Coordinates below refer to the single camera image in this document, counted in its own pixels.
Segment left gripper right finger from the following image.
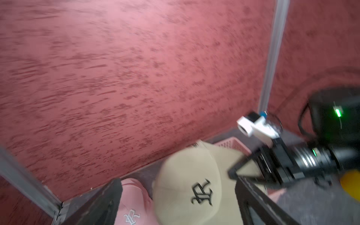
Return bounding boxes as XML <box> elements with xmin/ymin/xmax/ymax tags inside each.
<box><xmin>235</xmin><ymin>177</ymin><xmax>298</xmax><ymax>225</ymax></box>

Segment yellow pen cup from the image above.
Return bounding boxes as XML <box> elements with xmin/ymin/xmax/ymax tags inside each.
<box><xmin>340</xmin><ymin>170</ymin><xmax>360</xmax><ymax>202</ymax></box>

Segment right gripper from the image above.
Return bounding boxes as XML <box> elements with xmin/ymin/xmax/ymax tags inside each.
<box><xmin>227</xmin><ymin>138</ymin><xmax>305</xmax><ymax>188</ymax></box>

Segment pink plastic basket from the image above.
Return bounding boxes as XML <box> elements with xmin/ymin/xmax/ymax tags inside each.
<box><xmin>214</xmin><ymin>137</ymin><xmax>287</xmax><ymax>202</ymax></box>

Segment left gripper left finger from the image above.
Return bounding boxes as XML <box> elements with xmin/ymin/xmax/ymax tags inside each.
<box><xmin>63</xmin><ymin>178</ymin><xmax>123</xmax><ymax>225</ymax></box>

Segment pink baseball cap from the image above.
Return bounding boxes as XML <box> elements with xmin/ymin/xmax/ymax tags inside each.
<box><xmin>114</xmin><ymin>178</ymin><xmax>158</xmax><ymax>225</ymax></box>

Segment beige baseball cap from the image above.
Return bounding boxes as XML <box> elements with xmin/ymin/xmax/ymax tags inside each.
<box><xmin>152</xmin><ymin>141</ymin><xmax>246</xmax><ymax>225</ymax></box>

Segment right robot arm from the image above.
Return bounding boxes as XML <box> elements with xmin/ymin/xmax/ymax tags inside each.
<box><xmin>227</xmin><ymin>86</ymin><xmax>360</xmax><ymax>189</ymax></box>

